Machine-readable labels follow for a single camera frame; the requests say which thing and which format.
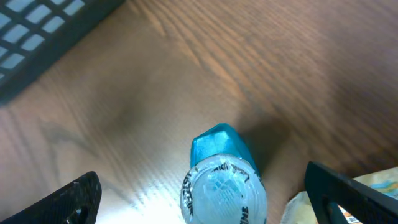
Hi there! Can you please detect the teal mouthwash bottle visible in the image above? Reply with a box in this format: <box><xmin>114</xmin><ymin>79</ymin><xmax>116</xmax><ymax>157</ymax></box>
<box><xmin>180</xmin><ymin>123</ymin><xmax>267</xmax><ymax>224</ymax></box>

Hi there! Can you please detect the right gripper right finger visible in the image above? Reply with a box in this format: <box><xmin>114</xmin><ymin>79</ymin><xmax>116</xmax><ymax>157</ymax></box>
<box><xmin>304</xmin><ymin>161</ymin><xmax>397</xmax><ymax>224</ymax></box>

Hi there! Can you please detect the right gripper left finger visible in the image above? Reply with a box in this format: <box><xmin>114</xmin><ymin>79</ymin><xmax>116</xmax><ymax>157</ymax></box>
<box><xmin>1</xmin><ymin>171</ymin><xmax>102</xmax><ymax>224</ymax></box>

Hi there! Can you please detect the yellow snack bag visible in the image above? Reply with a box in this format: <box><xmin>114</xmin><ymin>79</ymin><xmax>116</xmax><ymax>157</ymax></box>
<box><xmin>280</xmin><ymin>162</ymin><xmax>397</xmax><ymax>224</ymax></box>

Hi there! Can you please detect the grey plastic shopping basket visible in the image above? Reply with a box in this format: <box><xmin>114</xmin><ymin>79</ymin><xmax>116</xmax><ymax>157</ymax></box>
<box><xmin>1</xmin><ymin>0</ymin><xmax>124</xmax><ymax>105</ymax></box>

